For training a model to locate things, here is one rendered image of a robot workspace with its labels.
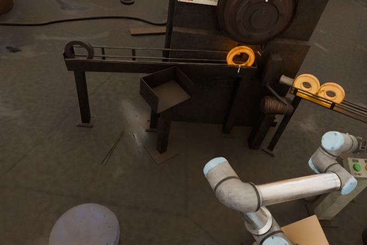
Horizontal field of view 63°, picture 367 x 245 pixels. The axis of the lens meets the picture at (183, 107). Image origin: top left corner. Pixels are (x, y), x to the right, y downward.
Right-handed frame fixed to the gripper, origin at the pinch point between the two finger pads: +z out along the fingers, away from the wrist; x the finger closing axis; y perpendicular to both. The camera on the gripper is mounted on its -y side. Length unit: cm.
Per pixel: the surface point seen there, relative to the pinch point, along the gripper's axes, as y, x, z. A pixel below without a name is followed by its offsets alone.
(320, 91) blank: -35.6, 29.8, 4.8
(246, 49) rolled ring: -65, 49, -40
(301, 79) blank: -45, 36, -5
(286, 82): -54, 33, -7
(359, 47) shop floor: -137, 127, 218
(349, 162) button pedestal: -7.8, -10.7, 1.7
